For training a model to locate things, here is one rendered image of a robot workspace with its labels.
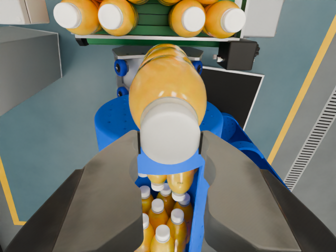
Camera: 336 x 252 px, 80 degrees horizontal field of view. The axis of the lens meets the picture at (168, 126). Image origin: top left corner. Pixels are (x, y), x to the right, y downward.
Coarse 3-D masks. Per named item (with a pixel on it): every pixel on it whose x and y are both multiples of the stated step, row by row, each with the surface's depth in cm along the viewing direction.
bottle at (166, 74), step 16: (160, 48) 24; (176, 48) 25; (144, 64) 18; (160, 64) 16; (176, 64) 16; (192, 64) 22; (144, 80) 16; (160, 80) 15; (176, 80) 15; (192, 80) 16; (128, 96) 18; (144, 96) 15; (160, 96) 14; (176, 96) 14; (192, 96) 15; (144, 112) 14; (192, 112) 14
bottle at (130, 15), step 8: (104, 0) 38; (112, 0) 37; (120, 0) 38; (120, 8) 37; (128, 8) 39; (128, 16) 39; (136, 16) 47; (120, 24) 37; (128, 24) 40; (136, 24) 51; (112, 32) 40; (120, 32) 40; (128, 32) 45
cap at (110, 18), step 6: (102, 6) 34; (108, 6) 34; (114, 6) 34; (102, 12) 35; (108, 12) 35; (114, 12) 35; (102, 18) 35; (108, 18) 35; (114, 18) 35; (120, 18) 35; (102, 24) 35; (108, 24) 35; (114, 24) 35
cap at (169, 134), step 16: (160, 112) 12; (176, 112) 12; (144, 128) 12; (160, 128) 12; (176, 128) 12; (192, 128) 12; (144, 144) 13; (160, 144) 13; (176, 144) 13; (192, 144) 13; (160, 160) 13; (176, 160) 13
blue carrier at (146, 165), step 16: (96, 112) 44; (112, 112) 44; (128, 112) 44; (208, 112) 45; (96, 128) 40; (112, 128) 38; (128, 128) 38; (208, 128) 39; (144, 160) 35; (192, 160) 37; (192, 192) 68; (192, 224) 48; (192, 240) 51
